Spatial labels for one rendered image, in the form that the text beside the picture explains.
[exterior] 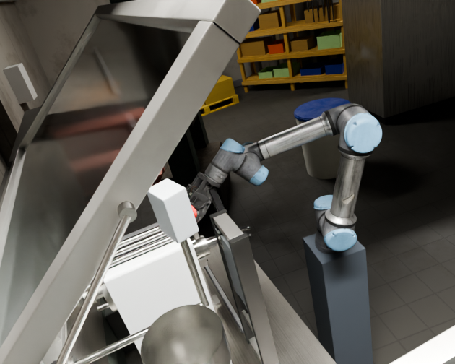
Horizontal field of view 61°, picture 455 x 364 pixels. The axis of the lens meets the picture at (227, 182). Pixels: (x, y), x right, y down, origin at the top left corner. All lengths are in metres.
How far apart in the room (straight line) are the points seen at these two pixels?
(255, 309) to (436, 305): 1.78
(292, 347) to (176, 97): 1.20
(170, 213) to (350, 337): 1.51
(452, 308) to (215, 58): 2.58
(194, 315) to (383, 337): 1.94
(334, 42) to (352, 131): 5.18
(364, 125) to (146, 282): 0.81
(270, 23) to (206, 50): 6.51
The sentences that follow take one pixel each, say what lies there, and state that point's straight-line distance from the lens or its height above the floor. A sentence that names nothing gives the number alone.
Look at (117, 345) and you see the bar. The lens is 0.90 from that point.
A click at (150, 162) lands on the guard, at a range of 0.32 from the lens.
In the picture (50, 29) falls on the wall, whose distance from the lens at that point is 7.55.
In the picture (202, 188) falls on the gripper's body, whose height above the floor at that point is 1.39.
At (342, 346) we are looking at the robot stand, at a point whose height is 0.36.
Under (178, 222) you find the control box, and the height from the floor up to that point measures 1.65.
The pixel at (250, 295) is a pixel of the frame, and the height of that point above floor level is 1.25.
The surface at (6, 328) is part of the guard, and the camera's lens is 0.51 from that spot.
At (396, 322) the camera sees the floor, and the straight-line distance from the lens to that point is 2.66.
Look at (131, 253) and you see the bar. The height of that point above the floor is 1.46.
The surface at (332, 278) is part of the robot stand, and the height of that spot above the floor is 0.80.
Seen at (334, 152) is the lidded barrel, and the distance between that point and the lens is 3.87.
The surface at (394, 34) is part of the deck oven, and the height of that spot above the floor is 1.03.
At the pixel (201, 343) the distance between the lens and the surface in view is 0.79.
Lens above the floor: 2.03
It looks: 28 degrees down
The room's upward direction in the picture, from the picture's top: 14 degrees counter-clockwise
